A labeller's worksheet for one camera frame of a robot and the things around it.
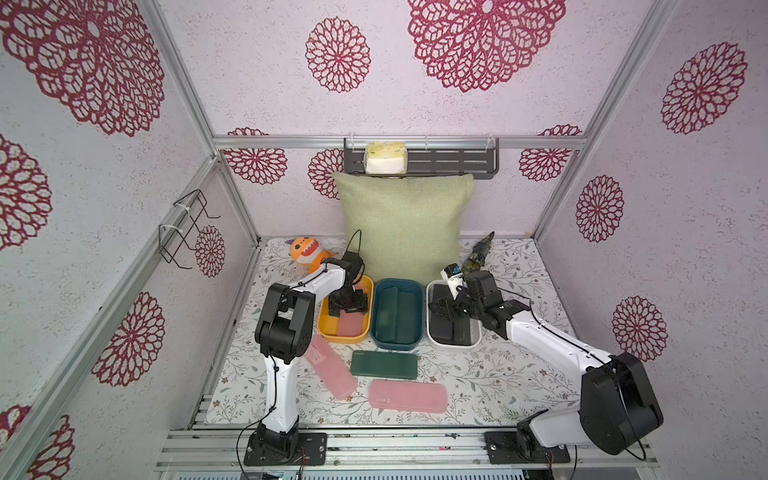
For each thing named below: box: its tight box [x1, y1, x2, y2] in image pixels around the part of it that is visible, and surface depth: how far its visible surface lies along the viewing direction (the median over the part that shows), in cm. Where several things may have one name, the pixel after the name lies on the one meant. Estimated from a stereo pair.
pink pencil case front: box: [369, 380, 448, 414], surface depth 84 cm
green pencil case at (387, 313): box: [377, 286, 399, 342], surface depth 97 cm
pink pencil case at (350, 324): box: [337, 310, 364, 337], surface depth 98 cm
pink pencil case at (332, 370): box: [304, 334, 358, 401], surface depth 88 cm
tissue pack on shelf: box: [364, 141, 407, 175], surface depth 92 cm
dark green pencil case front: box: [350, 350, 418, 379], surface depth 89 cm
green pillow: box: [332, 172, 474, 283], surface depth 91 cm
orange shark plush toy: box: [285, 236, 335, 273], surface depth 109 cm
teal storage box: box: [370, 278, 423, 351], surface depth 97 cm
